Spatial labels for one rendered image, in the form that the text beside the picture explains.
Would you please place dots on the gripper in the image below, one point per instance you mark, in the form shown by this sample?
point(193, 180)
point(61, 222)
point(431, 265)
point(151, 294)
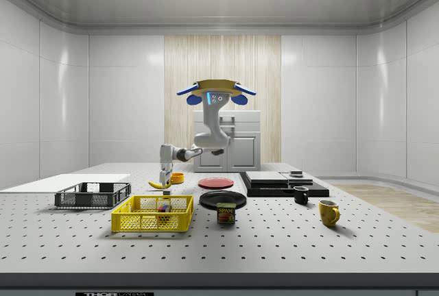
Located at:
point(165, 171)

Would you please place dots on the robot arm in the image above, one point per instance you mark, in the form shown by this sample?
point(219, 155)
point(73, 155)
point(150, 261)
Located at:
point(212, 124)

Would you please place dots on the yellow bowl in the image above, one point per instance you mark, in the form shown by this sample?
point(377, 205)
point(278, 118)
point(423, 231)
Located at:
point(178, 179)

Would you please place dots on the banana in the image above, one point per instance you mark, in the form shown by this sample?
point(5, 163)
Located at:
point(155, 185)

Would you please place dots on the puzzle cube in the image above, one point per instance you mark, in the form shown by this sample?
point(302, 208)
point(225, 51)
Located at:
point(164, 209)

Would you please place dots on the red plate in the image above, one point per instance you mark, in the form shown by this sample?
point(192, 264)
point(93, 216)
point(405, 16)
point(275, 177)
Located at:
point(216, 183)

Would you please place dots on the black plate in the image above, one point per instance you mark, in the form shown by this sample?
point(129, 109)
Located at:
point(214, 198)

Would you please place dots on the yellow basket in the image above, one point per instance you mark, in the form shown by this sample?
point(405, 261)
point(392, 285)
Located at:
point(151, 227)

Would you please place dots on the flat-sided can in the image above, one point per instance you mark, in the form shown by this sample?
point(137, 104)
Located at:
point(225, 213)

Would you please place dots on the dark grey basket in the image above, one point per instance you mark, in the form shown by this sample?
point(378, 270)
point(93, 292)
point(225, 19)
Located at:
point(91, 200)

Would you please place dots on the white cabinet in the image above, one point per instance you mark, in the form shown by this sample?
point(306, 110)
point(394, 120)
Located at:
point(245, 152)

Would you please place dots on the white board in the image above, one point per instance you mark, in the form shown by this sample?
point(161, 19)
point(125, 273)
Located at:
point(68, 181)

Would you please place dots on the black mug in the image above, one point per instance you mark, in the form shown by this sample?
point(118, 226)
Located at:
point(300, 196)

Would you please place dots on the yellow mug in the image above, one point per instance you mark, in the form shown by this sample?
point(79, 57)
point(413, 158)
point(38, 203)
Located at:
point(327, 214)

